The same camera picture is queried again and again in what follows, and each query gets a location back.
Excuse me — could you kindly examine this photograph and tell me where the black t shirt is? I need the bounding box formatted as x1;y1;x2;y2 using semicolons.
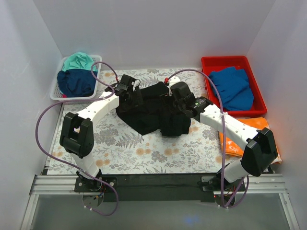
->
116;82;191;137

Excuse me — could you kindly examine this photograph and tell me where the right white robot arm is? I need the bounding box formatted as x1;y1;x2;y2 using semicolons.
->
169;77;278;191

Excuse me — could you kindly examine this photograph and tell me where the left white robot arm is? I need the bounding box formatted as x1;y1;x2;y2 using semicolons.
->
59;74;143;192

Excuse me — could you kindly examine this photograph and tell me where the red plastic bin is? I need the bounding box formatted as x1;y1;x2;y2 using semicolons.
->
201;56;268;118

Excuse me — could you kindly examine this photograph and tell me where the navy blue t shirt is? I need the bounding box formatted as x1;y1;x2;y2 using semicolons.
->
57;69;96;98

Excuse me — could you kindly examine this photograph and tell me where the teal t shirt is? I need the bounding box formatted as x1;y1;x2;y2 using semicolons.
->
62;52;94;71

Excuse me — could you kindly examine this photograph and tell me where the orange white t shirt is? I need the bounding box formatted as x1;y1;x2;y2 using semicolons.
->
216;117;282;164

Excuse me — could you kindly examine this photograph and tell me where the white plastic basket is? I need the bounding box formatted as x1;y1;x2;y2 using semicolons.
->
49;55;102;101

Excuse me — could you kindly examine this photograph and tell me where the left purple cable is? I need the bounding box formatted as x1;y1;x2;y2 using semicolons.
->
35;61;119;216

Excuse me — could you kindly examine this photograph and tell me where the aluminium mounting rail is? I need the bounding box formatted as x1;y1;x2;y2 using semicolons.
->
21;174;299;230

